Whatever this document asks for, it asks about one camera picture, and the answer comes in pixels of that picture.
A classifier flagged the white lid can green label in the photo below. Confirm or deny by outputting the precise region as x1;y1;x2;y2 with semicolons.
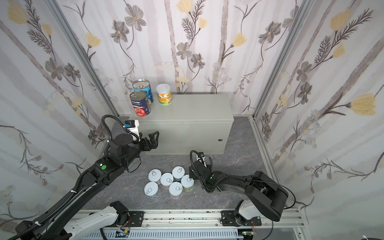
181;175;195;192

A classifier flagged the dark red label can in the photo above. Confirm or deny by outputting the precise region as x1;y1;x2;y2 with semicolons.
130;91;150;117

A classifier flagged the white lid can orange label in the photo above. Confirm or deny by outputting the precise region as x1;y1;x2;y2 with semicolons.
156;84;172;106

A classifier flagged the blue label soup can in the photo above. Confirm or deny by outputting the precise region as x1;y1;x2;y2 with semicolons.
132;79;153;105

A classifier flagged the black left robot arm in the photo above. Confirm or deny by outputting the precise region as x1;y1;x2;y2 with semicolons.
12;115;160;240

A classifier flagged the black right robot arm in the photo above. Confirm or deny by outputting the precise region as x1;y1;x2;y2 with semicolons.
189;150;297;222

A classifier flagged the white lid can blue label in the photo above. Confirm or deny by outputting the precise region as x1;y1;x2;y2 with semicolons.
172;166;186;182

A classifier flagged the white lid can pink label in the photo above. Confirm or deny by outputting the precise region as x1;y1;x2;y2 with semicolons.
148;169;162;185

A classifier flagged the grey metal cabinet box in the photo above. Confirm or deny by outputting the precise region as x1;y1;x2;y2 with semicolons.
129;94;234;156

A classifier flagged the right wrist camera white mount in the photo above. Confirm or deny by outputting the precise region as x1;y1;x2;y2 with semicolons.
197;152;208;167

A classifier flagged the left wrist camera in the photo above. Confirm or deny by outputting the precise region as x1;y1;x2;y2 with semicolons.
124;120;140;136

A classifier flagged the white ribbed cable duct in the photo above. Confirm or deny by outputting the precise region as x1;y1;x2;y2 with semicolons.
82;229;244;240

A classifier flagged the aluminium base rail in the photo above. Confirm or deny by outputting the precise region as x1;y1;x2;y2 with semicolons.
55;209;310;240

